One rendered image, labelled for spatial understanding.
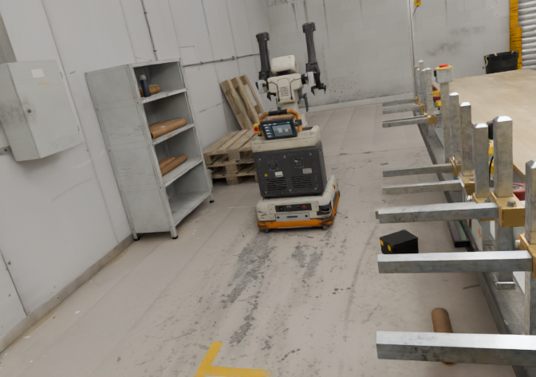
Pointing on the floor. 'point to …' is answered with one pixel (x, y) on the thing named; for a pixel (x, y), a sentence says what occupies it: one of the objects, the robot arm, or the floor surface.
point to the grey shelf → (167, 190)
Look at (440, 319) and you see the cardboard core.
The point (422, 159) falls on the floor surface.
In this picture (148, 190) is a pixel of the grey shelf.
